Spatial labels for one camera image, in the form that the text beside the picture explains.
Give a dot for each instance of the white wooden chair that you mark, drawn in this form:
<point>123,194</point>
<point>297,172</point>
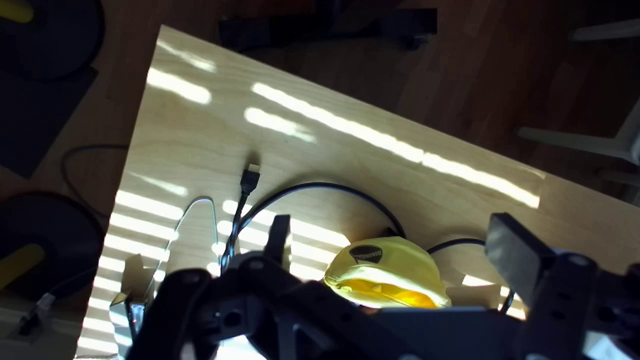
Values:
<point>573,140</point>

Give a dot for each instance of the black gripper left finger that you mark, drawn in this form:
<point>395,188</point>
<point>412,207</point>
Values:
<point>279,236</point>

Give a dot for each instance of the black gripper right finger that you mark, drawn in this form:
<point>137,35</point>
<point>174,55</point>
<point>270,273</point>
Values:
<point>516,257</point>

